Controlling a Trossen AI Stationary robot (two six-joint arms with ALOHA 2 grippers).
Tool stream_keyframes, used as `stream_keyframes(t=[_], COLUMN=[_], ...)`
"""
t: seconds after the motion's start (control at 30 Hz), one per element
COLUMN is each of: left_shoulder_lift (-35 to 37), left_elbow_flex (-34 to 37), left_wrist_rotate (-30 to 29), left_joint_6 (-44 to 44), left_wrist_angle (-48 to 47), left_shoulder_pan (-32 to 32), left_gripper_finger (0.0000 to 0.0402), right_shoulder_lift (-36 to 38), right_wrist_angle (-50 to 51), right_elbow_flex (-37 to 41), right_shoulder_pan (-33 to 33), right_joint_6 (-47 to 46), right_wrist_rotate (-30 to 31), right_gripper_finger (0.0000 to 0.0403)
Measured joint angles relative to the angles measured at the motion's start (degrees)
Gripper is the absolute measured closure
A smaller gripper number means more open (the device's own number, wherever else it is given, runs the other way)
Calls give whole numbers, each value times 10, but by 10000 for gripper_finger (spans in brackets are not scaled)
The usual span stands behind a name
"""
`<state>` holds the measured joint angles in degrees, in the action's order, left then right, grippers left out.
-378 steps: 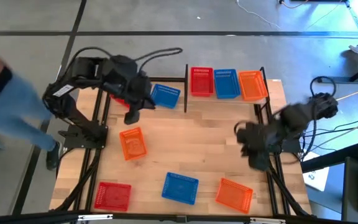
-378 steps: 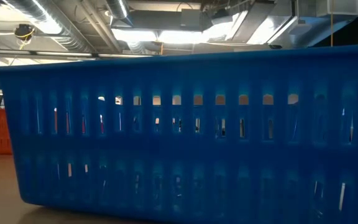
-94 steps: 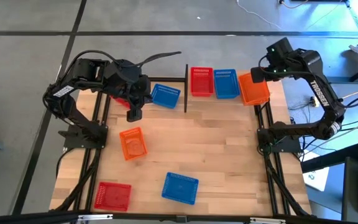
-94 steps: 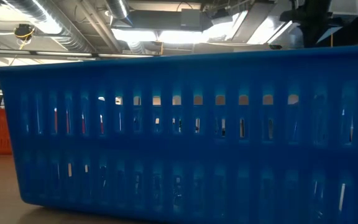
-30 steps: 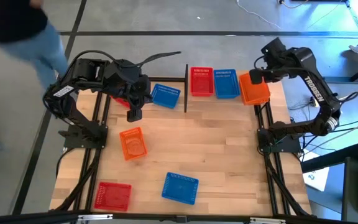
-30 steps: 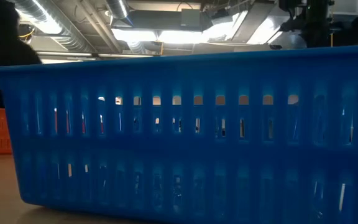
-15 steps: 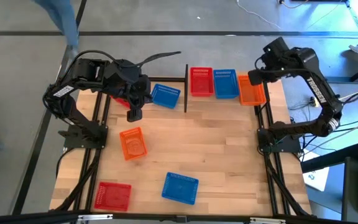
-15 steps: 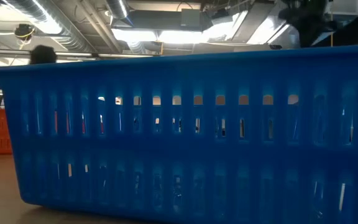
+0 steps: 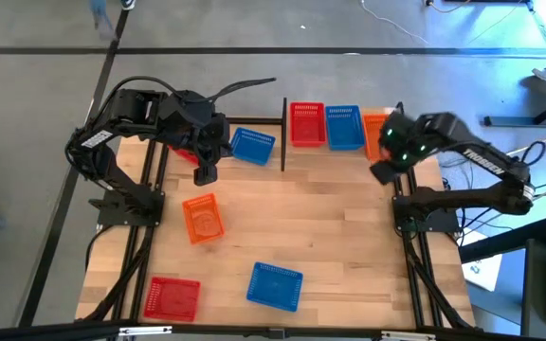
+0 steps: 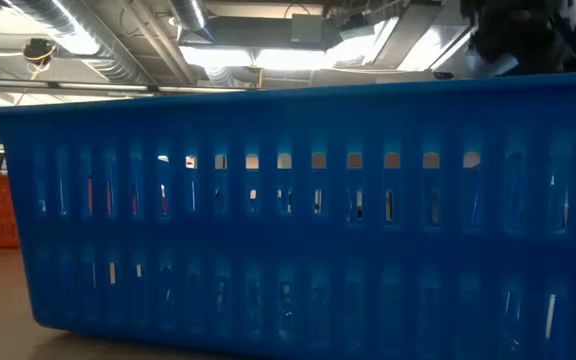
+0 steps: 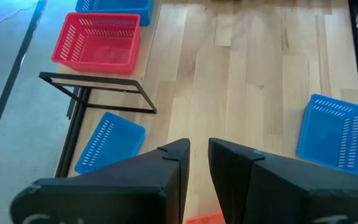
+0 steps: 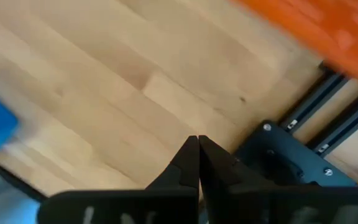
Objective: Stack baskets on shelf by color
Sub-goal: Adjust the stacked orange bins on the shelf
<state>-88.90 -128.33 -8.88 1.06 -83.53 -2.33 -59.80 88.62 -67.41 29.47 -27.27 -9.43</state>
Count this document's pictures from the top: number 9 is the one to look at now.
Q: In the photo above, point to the black side desk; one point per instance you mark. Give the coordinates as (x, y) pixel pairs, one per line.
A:
(536, 293)

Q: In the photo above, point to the black desk leg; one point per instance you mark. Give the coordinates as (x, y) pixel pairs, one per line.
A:
(510, 121)

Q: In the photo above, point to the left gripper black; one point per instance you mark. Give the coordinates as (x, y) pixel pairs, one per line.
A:
(211, 139)

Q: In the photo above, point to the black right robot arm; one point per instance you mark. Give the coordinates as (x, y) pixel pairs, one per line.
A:
(472, 196)

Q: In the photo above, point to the black aluminium cross rail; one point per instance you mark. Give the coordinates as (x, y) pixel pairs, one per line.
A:
(254, 120)

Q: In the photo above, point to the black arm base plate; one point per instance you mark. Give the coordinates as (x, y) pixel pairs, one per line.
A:
(439, 222)
(126, 215)

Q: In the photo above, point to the red plastic slotted basket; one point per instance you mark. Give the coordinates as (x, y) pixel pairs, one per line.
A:
(172, 299)
(307, 125)
(185, 155)

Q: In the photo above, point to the blue plastic slotted basket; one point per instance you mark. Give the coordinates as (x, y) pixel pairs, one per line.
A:
(275, 287)
(344, 128)
(251, 147)

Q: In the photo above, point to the black aluminium frame rails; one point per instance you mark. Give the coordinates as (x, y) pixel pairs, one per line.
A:
(143, 274)
(414, 289)

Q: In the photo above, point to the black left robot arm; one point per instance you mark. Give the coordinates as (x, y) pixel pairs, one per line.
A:
(126, 113)

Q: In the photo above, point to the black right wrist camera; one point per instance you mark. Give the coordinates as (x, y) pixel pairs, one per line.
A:
(384, 173)

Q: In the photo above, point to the silver metal bracket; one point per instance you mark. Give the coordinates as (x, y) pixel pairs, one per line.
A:
(145, 330)
(408, 336)

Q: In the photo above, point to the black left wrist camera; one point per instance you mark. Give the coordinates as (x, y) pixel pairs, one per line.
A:
(205, 176)

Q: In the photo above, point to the person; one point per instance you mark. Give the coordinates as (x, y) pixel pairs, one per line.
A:
(98, 14)

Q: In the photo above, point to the black camera gantry crossbar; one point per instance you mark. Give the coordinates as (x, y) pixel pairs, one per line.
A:
(216, 329)

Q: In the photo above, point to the wooden shelf board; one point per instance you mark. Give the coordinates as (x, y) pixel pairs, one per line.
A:
(301, 152)

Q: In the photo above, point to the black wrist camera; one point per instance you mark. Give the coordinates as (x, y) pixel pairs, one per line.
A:
(384, 173)
(205, 176)

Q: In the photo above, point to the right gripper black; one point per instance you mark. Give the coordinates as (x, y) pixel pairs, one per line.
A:
(405, 151)

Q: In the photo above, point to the white cardboard box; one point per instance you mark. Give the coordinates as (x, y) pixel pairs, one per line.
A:
(484, 274)

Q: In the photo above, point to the black crossbar clamp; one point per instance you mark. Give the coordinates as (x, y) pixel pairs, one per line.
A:
(277, 333)

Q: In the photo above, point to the orange plastic slotted basket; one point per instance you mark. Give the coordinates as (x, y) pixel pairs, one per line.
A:
(373, 135)
(203, 220)

